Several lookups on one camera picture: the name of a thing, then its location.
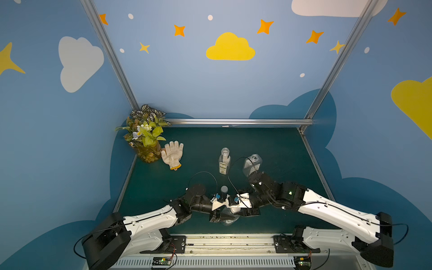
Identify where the right side table rail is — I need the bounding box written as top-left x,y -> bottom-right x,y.
298,126 -> 335,201

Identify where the square clear plastic bottle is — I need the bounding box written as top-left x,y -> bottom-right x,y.
243,154 -> 263,177

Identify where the circuit board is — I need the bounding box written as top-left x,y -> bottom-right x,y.
151,257 -> 173,267
294,256 -> 312,270

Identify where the artificial potted plant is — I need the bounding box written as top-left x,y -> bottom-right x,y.
115,104 -> 172,164

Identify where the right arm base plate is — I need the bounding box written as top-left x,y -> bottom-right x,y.
273,234 -> 321,254

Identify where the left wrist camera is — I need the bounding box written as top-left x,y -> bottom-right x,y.
211,193 -> 229,211

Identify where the left side table rail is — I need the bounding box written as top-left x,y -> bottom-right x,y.
113,155 -> 137,212

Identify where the right circuit board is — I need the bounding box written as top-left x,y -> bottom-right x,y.
294,256 -> 312,270

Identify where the left circuit board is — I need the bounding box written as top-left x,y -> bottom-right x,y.
151,257 -> 173,267

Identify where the aluminium back rail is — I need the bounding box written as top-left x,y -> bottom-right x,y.
167,118 -> 313,126

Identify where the white knitted work glove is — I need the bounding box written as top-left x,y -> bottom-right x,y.
161,141 -> 184,171

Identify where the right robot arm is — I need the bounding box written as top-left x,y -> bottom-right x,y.
238,172 -> 394,268

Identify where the round clear plastic bottle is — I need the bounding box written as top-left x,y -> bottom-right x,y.
220,208 -> 240,226

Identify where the right aluminium frame post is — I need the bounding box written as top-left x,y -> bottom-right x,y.
304,0 -> 379,122

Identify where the aluminium frame post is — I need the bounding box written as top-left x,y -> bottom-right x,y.
80,0 -> 139,110
304,0 -> 379,122

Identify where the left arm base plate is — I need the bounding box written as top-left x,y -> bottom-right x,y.
139,235 -> 187,254

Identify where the left aluminium frame post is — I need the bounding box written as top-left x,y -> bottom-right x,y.
80,0 -> 139,110

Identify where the tall clear labelled bottle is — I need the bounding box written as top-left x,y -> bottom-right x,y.
219,147 -> 231,175

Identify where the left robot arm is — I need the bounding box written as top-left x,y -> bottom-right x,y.
81,184 -> 228,270

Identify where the table rail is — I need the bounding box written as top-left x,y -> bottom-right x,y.
298,126 -> 335,201
113,155 -> 137,212

